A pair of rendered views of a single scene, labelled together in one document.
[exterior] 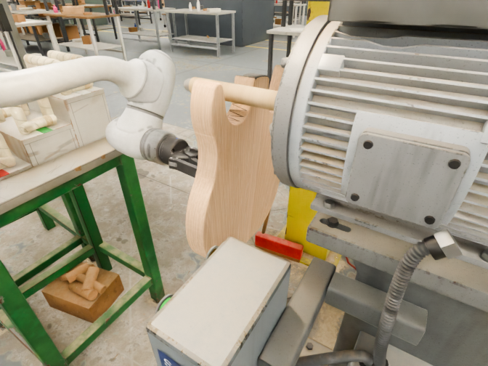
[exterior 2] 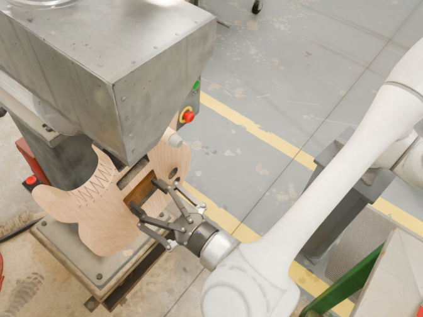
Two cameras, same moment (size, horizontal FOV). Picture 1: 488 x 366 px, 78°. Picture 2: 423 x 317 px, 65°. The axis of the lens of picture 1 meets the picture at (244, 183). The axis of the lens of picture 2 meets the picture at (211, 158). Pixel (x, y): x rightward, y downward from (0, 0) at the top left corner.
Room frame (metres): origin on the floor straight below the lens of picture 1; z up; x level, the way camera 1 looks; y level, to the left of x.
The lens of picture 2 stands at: (0.99, 0.19, 1.75)
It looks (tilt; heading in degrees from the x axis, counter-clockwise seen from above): 53 degrees down; 182
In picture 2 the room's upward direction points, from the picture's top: 6 degrees clockwise
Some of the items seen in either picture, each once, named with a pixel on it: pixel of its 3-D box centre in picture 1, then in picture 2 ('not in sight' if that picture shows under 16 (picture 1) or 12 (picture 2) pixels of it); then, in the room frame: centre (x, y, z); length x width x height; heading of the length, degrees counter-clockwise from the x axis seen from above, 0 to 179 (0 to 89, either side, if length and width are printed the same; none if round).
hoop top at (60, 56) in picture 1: (65, 57); not in sight; (1.13, 0.63, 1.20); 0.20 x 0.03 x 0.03; 58
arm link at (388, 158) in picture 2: not in sight; (382, 136); (0.12, 0.78, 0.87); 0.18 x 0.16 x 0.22; 52
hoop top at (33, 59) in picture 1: (42, 62); not in sight; (1.06, 0.67, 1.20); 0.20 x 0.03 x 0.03; 58
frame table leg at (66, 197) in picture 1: (70, 200); not in sight; (1.29, 0.92, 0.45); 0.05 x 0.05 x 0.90; 59
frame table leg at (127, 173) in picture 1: (144, 238); not in sight; (1.00, 0.45, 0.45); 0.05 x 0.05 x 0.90; 59
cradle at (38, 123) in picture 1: (38, 123); not in sight; (0.91, 0.65, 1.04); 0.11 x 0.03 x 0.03; 149
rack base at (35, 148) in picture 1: (30, 135); not in sight; (0.96, 0.73, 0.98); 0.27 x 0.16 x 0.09; 59
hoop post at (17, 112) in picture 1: (19, 118); not in sight; (0.88, 0.69, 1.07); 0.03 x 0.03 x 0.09
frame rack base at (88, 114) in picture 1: (69, 110); not in sight; (1.09, 0.65, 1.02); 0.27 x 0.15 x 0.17; 59
